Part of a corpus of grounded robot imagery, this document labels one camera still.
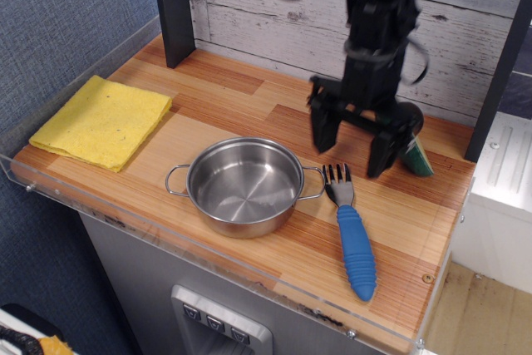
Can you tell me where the clear acrylic table guard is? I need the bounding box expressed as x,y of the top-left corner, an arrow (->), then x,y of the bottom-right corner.
1,14 -> 473,353

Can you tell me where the yellow folded cloth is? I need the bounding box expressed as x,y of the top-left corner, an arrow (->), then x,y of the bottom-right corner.
29,76 -> 172,172

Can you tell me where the green toy avocado half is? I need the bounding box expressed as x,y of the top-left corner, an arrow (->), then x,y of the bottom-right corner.
398,101 -> 436,177

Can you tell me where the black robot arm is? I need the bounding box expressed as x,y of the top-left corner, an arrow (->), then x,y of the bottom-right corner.
308,0 -> 423,178

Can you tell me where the blue handled metal fork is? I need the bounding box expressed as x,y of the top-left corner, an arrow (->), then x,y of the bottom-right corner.
322,164 -> 377,302

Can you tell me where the grey toy fridge cabinet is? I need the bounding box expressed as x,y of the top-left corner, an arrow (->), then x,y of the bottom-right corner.
81,214 -> 377,354

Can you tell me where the yellow object in corner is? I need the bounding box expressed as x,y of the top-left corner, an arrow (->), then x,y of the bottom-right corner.
38,336 -> 76,355

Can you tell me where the silver dispenser button panel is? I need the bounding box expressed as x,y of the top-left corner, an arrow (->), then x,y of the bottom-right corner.
171,284 -> 273,355

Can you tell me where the black braided hose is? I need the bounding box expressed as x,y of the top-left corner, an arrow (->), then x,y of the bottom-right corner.
0,325 -> 42,355

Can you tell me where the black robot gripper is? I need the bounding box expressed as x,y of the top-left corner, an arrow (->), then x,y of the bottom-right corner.
308,49 -> 414,178

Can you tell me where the stainless steel pot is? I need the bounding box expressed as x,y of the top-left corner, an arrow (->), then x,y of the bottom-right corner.
165,137 -> 326,239

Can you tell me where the black right support post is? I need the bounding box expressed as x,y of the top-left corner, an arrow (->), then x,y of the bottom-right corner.
464,0 -> 531,162

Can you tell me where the white toy sink unit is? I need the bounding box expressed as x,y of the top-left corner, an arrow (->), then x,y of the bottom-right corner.
450,112 -> 531,293

